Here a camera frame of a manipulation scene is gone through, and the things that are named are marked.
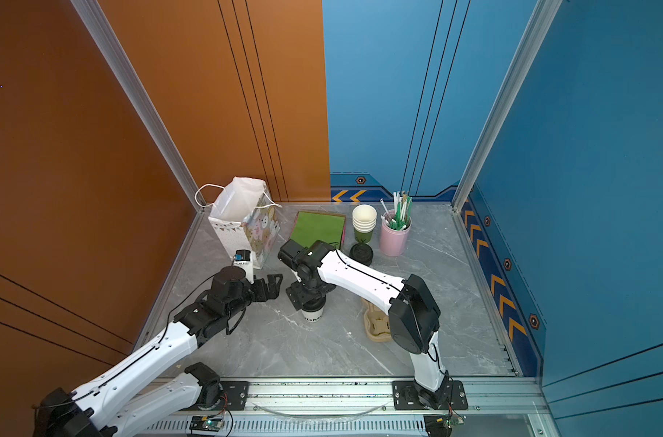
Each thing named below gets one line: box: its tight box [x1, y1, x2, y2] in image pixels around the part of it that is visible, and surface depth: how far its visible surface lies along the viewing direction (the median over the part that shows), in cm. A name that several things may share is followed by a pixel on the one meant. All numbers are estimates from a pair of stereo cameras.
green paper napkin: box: [290, 211, 346, 249], surface depth 111 cm
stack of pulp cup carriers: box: [361, 296, 392, 344], surface depth 84 cm
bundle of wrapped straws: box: [378, 190, 413, 231], surface depth 95 cm
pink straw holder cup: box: [379, 209, 413, 257], surface depth 101 cm
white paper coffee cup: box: [301, 305, 327, 324], surface depth 86 cm
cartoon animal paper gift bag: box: [208, 176, 283, 271], surface depth 92 cm
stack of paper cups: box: [352, 203, 378, 244], surface depth 101 cm
